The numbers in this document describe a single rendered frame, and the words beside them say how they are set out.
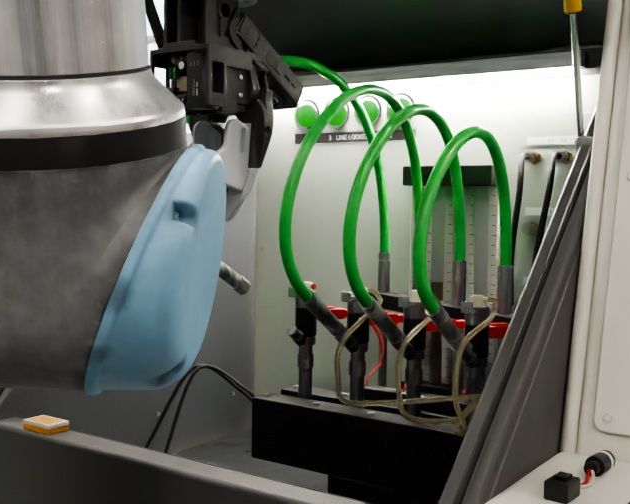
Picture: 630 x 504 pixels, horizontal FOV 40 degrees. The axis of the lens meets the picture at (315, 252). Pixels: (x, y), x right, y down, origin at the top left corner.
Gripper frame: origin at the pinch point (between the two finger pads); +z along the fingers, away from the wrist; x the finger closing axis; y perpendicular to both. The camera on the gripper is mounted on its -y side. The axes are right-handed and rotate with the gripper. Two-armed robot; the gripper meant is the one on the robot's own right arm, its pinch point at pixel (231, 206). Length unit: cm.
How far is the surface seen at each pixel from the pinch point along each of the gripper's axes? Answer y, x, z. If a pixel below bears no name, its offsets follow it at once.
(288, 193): -13.7, -3.5, -1.5
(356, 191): -14.8, 4.5, -1.7
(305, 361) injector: -28.3, -11.3, 20.1
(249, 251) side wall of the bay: -55, -43, 8
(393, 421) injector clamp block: -24.4, 4.1, 24.8
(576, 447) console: -26.2, 24.9, 24.6
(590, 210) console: -31.2, 24.1, 0.0
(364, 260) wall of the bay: -57, -20, 9
